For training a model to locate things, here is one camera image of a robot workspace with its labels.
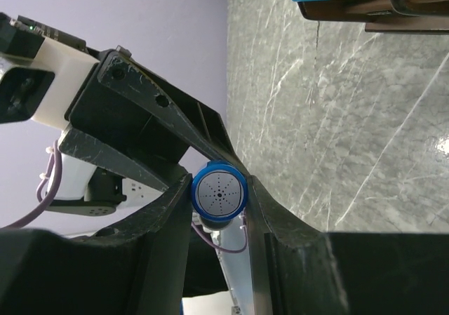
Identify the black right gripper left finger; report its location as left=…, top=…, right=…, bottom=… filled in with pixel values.
left=1, top=175, right=192, bottom=314

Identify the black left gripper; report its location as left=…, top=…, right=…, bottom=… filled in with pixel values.
left=58, top=49, right=249, bottom=192

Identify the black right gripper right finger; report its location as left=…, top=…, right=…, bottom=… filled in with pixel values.
left=246, top=177, right=448, bottom=314

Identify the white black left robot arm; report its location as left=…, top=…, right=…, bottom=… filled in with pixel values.
left=51, top=50, right=249, bottom=217

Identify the brown wooden desk organizer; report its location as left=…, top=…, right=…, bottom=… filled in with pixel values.
left=298, top=0, right=448, bottom=35

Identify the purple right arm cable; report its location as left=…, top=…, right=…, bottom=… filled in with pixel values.
left=191, top=220, right=249, bottom=254

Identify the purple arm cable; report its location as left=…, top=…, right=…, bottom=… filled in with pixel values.
left=191, top=220, right=249, bottom=254
left=0, top=140, right=64, bottom=230

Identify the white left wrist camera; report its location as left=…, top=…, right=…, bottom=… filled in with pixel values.
left=1, top=13, right=100, bottom=130

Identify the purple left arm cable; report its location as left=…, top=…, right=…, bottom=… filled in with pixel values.
left=0, top=140, right=64, bottom=230

